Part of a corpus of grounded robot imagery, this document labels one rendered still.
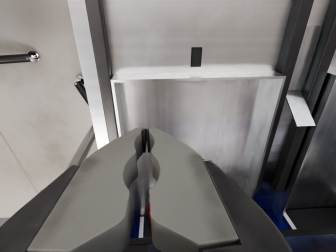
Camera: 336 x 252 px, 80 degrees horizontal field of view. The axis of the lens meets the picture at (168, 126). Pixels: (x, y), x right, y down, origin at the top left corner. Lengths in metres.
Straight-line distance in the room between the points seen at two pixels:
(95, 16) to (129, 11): 0.05
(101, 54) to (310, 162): 0.46
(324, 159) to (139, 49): 0.44
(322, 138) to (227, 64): 0.26
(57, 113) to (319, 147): 1.34
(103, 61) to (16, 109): 1.29
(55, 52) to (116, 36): 1.02
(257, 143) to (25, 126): 1.44
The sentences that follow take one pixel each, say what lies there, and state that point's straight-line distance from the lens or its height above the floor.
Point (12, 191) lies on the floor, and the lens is 2.05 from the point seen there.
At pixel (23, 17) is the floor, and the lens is 1.38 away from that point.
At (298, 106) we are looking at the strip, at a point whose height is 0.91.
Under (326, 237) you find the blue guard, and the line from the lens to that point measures 0.49.
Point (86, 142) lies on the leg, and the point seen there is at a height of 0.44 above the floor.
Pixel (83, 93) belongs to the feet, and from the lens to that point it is 1.24.
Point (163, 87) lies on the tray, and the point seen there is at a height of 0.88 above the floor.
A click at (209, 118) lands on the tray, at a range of 0.37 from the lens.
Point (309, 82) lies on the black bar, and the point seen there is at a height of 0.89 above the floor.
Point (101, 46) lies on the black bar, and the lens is 0.32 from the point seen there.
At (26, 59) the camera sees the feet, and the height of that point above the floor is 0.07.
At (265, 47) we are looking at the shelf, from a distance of 0.37.
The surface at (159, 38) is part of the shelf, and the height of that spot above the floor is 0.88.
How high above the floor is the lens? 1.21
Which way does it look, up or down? 61 degrees down
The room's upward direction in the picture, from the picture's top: 173 degrees clockwise
